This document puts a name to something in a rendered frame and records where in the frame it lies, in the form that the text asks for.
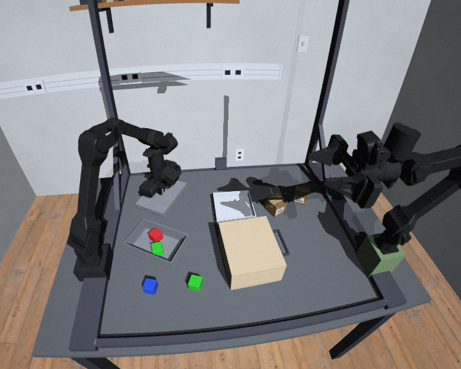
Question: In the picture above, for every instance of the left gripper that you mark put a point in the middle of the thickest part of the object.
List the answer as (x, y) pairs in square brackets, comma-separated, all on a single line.
[(361, 186)]

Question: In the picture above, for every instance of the blue block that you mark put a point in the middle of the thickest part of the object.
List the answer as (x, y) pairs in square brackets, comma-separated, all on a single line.
[(150, 286)]

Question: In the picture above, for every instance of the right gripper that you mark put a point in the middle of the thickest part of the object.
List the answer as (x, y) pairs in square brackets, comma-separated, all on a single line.
[(155, 185)]

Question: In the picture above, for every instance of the white open tray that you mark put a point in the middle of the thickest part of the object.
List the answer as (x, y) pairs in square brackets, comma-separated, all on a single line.
[(231, 206)]

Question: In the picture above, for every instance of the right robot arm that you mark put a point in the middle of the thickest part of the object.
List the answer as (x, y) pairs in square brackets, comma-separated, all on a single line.
[(93, 148)]

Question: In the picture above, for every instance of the red block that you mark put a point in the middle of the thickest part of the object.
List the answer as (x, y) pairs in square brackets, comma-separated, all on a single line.
[(155, 235)]

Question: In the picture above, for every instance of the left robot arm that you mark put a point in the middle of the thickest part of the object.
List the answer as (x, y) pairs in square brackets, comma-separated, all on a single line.
[(411, 168)]

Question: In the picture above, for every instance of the green block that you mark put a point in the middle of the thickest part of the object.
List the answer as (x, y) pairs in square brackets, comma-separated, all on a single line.
[(195, 282), (157, 249)]

